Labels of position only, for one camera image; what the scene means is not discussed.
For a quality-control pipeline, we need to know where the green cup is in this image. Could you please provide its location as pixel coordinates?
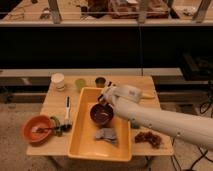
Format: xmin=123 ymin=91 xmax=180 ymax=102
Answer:
xmin=75 ymin=78 xmax=86 ymax=92

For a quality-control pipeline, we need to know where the wooden table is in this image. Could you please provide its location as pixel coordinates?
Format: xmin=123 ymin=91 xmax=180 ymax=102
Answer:
xmin=27 ymin=76 xmax=174 ymax=157

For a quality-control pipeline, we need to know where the grey cloth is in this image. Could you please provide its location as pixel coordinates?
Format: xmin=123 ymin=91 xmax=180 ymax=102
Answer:
xmin=94 ymin=128 xmax=117 ymax=144

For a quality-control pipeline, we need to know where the black device on floor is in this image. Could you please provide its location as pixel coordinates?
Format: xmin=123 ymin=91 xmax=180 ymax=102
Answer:
xmin=199 ymin=145 xmax=212 ymax=155

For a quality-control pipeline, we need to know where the white-handled brush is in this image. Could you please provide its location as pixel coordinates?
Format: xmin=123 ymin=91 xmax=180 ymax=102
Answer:
xmin=64 ymin=96 xmax=71 ymax=132

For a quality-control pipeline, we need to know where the metal cup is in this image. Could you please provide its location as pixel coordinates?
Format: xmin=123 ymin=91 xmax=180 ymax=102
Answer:
xmin=95 ymin=77 xmax=106 ymax=88

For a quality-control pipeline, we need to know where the green sponge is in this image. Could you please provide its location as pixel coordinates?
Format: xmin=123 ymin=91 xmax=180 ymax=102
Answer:
xmin=130 ymin=121 xmax=140 ymax=129

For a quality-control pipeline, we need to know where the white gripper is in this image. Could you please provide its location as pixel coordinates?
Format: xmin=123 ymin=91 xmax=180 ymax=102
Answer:
xmin=98 ymin=81 xmax=142 ymax=106

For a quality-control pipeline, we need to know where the white paper cup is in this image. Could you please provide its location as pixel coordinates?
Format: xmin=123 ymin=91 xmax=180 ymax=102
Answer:
xmin=51 ymin=73 xmax=65 ymax=91

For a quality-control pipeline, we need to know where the yellow banana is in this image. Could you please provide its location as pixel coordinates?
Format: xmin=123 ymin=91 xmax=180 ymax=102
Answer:
xmin=141 ymin=93 xmax=155 ymax=99

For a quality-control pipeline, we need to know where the bunch of dark grapes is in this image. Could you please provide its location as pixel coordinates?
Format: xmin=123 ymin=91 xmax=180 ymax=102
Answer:
xmin=134 ymin=131 xmax=162 ymax=149

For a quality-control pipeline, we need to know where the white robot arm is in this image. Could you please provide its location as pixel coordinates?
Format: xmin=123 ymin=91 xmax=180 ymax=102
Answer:
xmin=98 ymin=84 xmax=213 ymax=151

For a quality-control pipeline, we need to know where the red bowl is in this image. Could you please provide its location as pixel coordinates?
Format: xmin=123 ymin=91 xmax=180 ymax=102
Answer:
xmin=22 ymin=115 xmax=53 ymax=144

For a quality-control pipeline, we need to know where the dark brown bowl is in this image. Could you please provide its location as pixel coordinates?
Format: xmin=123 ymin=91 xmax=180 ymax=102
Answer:
xmin=90 ymin=104 xmax=114 ymax=125

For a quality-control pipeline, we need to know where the yellow plastic bin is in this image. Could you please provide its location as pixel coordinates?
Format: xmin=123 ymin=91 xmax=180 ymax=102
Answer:
xmin=68 ymin=87 xmax=132 ymax=162

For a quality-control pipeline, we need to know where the green-rimmed small dish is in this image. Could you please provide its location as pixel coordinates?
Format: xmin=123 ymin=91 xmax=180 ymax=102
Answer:
xmin=50 ymin=116 xmax=63 ymax=137

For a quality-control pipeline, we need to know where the spoon in red bowl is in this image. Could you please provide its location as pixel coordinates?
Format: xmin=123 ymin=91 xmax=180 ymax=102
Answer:
xmin=35 ymin=127 xmax=62 ymax=133

